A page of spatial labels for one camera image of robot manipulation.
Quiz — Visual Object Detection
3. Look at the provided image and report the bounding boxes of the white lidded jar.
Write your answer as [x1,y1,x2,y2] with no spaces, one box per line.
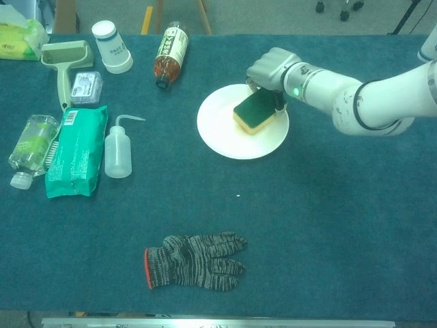
[91,20,134,74]

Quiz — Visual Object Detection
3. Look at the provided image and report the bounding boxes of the teal wet wipes pack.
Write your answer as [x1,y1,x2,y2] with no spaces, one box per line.
[44,105,109,200]

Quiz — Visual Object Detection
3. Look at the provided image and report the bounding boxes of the black tripod leg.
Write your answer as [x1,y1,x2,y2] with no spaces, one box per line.
[387,0,424,36]

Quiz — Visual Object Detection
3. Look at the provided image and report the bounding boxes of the beige lint roller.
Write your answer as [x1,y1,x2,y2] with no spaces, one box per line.
[40,40,96,112]

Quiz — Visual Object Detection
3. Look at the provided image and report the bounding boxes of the aluminium rail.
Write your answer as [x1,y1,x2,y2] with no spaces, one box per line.
[41,317,396,328]

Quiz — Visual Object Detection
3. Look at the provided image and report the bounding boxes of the clear squeeze wash bottle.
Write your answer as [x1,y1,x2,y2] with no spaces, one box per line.
[104,115,147,178]

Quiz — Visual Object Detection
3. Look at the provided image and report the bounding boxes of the green yellow sponge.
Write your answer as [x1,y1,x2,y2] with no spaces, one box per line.
[233,90,277,136]

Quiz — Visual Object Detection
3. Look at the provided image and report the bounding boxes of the white round plate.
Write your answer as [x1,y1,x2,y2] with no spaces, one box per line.
[197,84,290,161]

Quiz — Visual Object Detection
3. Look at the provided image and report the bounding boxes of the clear water bottle green label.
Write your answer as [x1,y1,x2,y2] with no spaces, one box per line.
[8,114,61,189]

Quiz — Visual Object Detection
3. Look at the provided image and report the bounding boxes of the purple cotton swab box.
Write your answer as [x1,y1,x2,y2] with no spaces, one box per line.
[70,71,103,106]

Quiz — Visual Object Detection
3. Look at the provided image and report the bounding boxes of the grey knit work glove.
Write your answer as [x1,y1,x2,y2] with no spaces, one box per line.
[143,231,249,293]

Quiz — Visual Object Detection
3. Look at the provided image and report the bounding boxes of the wheeled chair base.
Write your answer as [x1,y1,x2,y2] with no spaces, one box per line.
[313,0,365,22]

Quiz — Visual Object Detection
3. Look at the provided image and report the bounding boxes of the brown tea bottle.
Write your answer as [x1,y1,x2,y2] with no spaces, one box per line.
[153,20,190,90]

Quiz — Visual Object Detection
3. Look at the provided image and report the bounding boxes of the yellow green tissue pack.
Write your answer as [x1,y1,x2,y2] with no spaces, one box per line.
[0,6,51,62]

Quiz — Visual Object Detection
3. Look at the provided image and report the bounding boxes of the wooden stand legs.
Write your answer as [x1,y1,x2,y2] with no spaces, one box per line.
[141,0,213,35]

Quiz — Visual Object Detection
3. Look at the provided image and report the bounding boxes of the white cup blue band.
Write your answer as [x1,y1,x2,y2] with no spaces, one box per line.
[417,25,437,65]

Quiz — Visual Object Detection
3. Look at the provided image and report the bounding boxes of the teal table cloth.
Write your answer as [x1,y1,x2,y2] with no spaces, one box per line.
[0,33,437,312]

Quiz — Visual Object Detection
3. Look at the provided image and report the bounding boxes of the right robot hand silver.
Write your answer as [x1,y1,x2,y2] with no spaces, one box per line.
[246,47,301,112]

